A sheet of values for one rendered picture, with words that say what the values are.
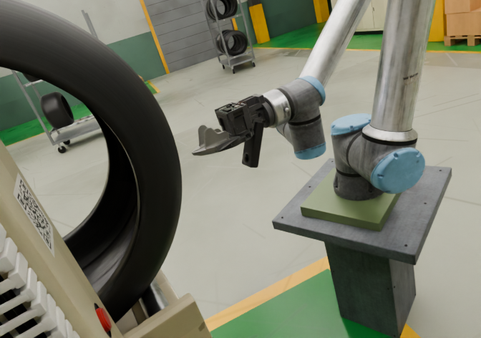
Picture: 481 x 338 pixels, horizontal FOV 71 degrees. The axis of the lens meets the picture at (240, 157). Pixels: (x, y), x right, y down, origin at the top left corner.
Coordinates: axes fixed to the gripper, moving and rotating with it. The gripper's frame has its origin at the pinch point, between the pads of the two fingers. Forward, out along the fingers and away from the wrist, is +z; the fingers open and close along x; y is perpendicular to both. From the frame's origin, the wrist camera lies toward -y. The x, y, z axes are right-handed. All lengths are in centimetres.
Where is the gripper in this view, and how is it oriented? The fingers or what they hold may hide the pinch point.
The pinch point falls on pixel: (198, 154)
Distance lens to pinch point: 77.9
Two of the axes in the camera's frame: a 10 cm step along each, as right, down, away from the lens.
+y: -2.7, -8.8, -4.0
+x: 5.0, 2.3, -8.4
